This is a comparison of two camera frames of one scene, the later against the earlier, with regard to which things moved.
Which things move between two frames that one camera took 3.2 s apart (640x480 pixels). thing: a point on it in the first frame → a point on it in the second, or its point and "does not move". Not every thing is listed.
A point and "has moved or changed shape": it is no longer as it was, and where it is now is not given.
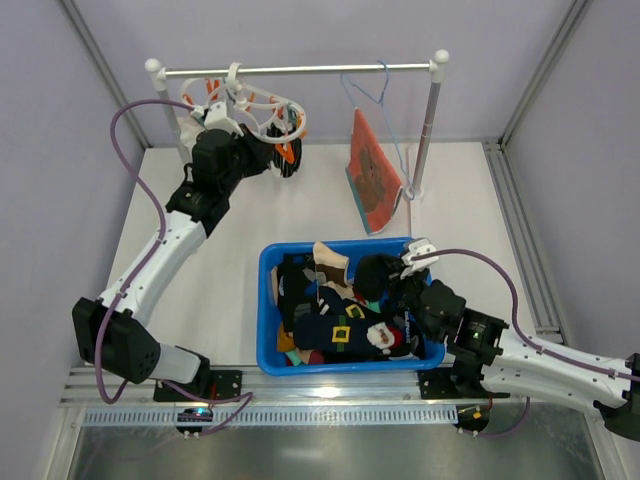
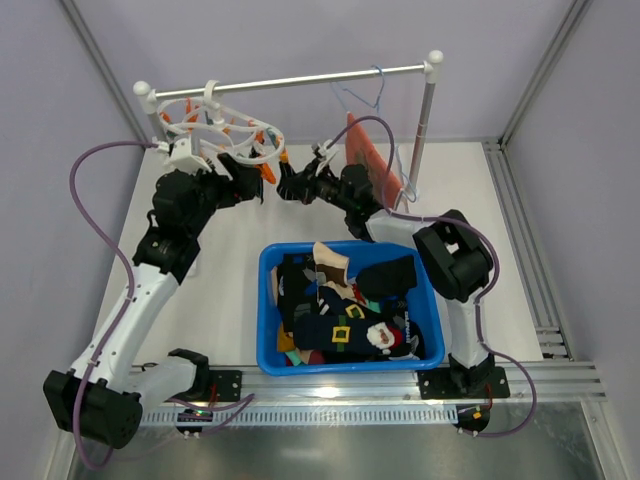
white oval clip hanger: (271, 119) has moved or changed shape
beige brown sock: (330, 264) does not move
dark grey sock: (372, 272) has moved or changed shape
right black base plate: (454, 383) does not move
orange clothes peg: (288, 153) → (267, 172)
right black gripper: (395, 272) → (302, 184)
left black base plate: (218, 384) does not move
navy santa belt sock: (349, 335) does not move
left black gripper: (261, 150) → (245, 176)
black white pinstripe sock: (286, 168) → (255, 184)
